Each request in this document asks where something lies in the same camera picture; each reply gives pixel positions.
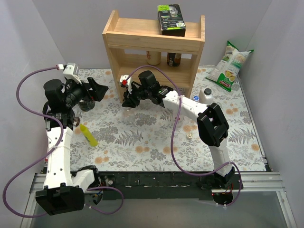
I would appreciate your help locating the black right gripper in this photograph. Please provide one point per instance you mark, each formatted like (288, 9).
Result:
(132, 95)

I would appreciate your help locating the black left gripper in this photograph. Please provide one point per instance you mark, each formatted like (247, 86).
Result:
(88, 88)

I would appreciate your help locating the clear red-label water bottle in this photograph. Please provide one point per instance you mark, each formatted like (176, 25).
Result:
(179, 119)

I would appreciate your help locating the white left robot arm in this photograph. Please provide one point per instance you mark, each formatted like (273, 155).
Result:
(61, 192)

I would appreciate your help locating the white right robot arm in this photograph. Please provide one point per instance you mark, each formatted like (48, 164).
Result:
(212, 124)

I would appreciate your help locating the cream bottle on shelf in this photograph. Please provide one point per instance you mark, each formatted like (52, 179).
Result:
(153, 57)

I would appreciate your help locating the yellow-green glue bottle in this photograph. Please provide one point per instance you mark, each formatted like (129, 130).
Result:
(88, 135)

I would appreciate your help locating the small metallic bottle cap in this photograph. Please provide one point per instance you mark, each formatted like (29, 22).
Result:
(189, 136)

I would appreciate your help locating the white bottle with black cap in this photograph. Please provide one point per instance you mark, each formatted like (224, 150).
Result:
(205, 96)

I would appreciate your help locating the tape roll with black band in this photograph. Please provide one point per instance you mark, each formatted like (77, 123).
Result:
(86, 105)

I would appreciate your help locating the brown chocolate bar wrapper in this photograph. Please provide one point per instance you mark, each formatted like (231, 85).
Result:
(76, 121)

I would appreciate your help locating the floral patterned table mat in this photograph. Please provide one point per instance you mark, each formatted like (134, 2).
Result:
(153, 142)

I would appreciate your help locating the light wooden shelf unit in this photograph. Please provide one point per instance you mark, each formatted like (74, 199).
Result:
(122, 34)

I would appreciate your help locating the dark jar on shelf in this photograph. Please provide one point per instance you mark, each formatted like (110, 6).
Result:
(173, 59)

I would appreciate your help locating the black green product box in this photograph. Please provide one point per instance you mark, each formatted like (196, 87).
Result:
(170, 19)

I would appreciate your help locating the green chips bag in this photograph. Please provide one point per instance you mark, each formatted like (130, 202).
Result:
(226, 71)

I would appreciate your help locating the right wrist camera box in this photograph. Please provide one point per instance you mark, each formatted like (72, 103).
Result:
(126, 81)

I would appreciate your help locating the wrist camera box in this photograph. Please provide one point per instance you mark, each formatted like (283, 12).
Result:
(71, 72)
(126, 81)

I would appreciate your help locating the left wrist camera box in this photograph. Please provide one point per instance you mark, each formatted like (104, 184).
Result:
(71, 72)

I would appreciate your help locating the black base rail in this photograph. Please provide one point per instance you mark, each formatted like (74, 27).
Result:
(163, 185)

